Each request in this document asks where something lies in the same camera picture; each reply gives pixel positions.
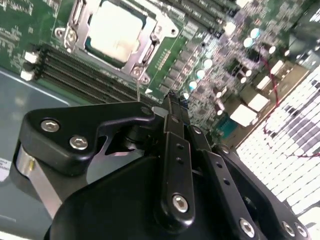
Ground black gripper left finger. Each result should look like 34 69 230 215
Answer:
14 93 196 228

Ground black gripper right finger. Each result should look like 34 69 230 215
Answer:
177 94 315 240

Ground silver CPU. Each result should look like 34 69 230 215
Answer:
83 0 151 63

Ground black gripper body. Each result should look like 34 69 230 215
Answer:
42 155 237 240

